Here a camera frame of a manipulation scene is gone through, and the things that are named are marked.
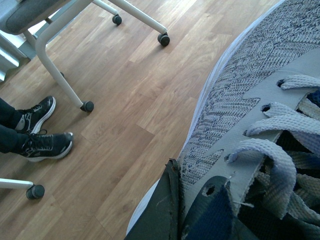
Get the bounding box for grey knit sneaker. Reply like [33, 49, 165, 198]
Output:
[126, 0, 320, 240]

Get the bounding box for dark trouser leg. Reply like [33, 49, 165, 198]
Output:
[0, 98, 25, 131]
[0, 125, 29, 154]

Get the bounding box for black sneaker on person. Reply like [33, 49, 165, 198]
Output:
[15, 96, 56, 134]
[18, 132, 73, 163]

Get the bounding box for white grey office chair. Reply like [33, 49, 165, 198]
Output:
[0, 0, 170, 112]

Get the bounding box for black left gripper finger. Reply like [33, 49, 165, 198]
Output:
[125, 158, 181, 240]

